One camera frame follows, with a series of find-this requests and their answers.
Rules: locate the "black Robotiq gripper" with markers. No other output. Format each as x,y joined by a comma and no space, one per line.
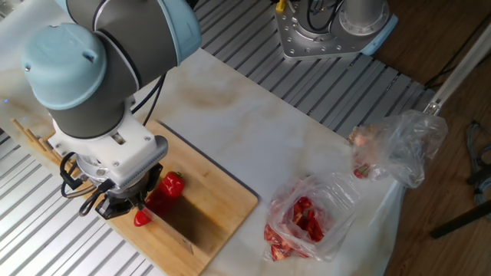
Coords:
130,189

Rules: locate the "steel cleaver knife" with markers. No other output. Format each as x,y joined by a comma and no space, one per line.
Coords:
172,234

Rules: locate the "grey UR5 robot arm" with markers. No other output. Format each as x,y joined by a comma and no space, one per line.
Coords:
115,57

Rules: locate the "cut red pepper tip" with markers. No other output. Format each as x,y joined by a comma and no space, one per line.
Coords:
141,219

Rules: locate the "red bell pepper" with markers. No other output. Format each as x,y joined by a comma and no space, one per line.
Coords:
170,186

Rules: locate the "bamboo cutting board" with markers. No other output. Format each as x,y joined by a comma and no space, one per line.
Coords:
215,191

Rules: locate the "wooden peg rack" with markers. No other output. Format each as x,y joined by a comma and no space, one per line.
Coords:
32,138

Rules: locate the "marble pattern table mat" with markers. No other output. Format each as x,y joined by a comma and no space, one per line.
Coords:
249,134

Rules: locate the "chopped red pepper pieces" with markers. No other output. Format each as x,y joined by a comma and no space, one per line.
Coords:
310,226

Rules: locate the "clear plastic bag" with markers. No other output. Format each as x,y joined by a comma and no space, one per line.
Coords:
406,153
337,199

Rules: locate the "silver robot mounting plate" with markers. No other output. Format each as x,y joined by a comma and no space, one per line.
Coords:
307,44

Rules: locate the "pale pepper scraps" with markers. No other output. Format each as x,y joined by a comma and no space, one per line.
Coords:
360,140

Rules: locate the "yellow plastic object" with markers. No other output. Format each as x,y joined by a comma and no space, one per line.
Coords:
281,4

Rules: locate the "black furniture leg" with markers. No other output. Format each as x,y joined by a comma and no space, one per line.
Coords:
460,220

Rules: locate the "aluminium frame bar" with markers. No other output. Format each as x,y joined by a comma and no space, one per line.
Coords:
456,76

